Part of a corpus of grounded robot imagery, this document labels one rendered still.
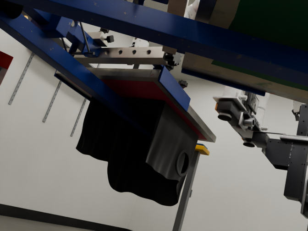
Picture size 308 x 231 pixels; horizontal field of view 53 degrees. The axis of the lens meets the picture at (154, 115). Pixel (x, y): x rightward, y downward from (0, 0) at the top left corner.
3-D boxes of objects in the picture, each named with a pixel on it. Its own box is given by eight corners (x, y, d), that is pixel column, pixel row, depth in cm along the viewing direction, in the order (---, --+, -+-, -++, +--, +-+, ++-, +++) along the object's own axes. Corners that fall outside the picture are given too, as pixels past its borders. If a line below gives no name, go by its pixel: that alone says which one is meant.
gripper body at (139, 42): (144, 30, 154) (137, 50, 151) (153, 42, 163) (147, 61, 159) (131, 31, 158) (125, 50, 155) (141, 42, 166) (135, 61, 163)
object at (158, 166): (168, 193, 173) (185, 133, 184) (183, 197, 169) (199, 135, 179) (126, 173, 136) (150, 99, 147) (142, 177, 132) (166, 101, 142)
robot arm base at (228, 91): (250, 108, 169) (255, 83, 173) (242, 97, 159) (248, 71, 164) (223, 107, 178) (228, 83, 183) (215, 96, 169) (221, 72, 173)
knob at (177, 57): (165, 69, 119) (170, 52, 121) (178, 69, 116) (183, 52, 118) (156, 58, 113) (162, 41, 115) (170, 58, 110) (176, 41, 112)
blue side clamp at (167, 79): (177, 111, 147) (181, 97, 150) (187, 112, 145) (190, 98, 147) (148, 80, 123) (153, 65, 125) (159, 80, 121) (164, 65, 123)
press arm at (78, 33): (87, 57, 133) (91, 47, 134) (97, 57, 129) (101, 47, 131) (59, 32, 119) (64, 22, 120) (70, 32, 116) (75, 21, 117)
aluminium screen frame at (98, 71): (134, 130, 215) (136, 125, 216) (215, 142, 185) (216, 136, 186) (55, 73, 152) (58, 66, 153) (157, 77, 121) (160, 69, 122)
